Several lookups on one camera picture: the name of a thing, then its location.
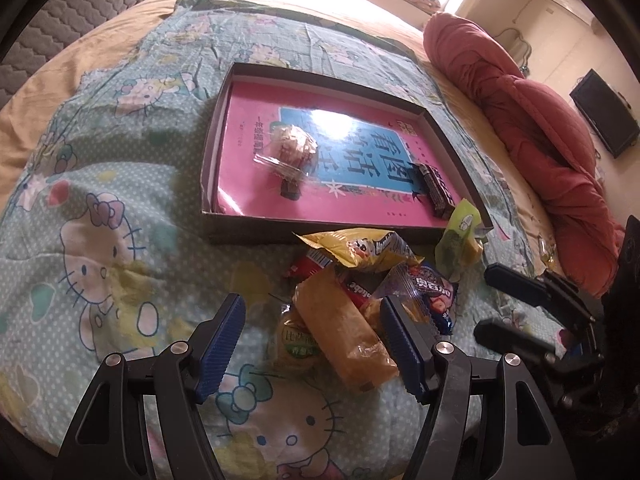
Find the orange bread packet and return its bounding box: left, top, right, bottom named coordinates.
left=292, top=265, right=401, bottom=395

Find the cartoon cat printed blanket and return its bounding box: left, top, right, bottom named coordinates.
left=0, top=0, right=566, bottom=480

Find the red snack packet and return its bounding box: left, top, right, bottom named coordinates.
left=285, top=247, right=386, bottom=316

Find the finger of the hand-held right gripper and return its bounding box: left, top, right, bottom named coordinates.
left=484, top=262, right=596, bottom=328
left=474, top=317, right=558, bottom=363

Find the white air conditioner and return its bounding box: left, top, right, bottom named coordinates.
left=542, top=0, right=601, bottom=28

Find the pink book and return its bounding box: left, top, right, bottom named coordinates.
left=212, top=82, right=457, bottom=233

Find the clear-wrapped brown pastry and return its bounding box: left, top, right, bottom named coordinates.
left=252, top=122, right=321, bottom=181

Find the dark chocolate bar packet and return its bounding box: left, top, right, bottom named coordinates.
left=410, top=162, right=457, bottom=219

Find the blue cookie packet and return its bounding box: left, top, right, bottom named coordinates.
left=372, top=262, right=458, bottom=336

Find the grey quilted headboard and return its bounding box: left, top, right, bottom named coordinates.
left=0, top=0, right=211, bottom=111

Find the clear packet with green label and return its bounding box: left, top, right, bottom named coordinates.
left=267, top=302, right=326, bottom=378

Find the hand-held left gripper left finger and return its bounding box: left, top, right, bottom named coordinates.
left=59, top=292, right=247, bottom=480

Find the dark cardboard box tray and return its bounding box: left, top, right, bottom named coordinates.
left=200, top=62, right=495, bottom=246

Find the black flat television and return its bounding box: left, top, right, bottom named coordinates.
left=570, top=69, right=640, bottom=160

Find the yellow snack packet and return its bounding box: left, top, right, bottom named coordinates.
left=295, top=229, right=423, bottom=273

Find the green and yellow cake packet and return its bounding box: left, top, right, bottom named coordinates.
left=434, top=198, right=487, bottom=281

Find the red quilt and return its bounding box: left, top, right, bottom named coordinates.
left=422, top=10, right=621, bottom=298

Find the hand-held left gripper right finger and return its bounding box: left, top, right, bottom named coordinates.
left=379, top=295, right=566, bottom=480

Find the beige bed sheet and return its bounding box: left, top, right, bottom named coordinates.
left=0, top=0, right=556, bottom=461

